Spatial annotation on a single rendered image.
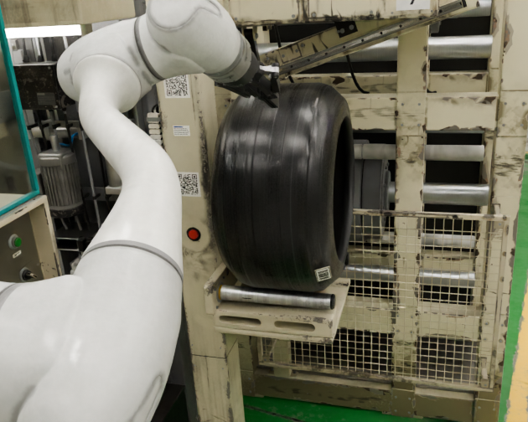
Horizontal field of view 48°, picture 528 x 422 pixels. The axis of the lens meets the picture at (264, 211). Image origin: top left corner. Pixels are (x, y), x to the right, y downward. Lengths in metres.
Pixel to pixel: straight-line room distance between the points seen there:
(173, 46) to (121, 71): 0.09
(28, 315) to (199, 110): 1.22
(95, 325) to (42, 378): 0.05
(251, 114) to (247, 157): 0.13
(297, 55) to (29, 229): 0.97
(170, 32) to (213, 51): 0.08
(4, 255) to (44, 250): 0.14
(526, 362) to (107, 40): 2.61
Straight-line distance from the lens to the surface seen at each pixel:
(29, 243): 1.69
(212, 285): 1.73
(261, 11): 1.84
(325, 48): 1.94
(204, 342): 1.98
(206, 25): 0.87
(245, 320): 1.80
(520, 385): 2.99
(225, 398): 2.09
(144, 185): 0.62
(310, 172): 1.43
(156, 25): 0.86
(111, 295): 0.50
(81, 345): 0.48
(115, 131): 0.75
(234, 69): 0.98
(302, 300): 1.70
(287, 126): 1.48
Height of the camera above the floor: 1.75
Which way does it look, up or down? 21 degrees down
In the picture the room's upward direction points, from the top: 4 degrees counter-clockwise
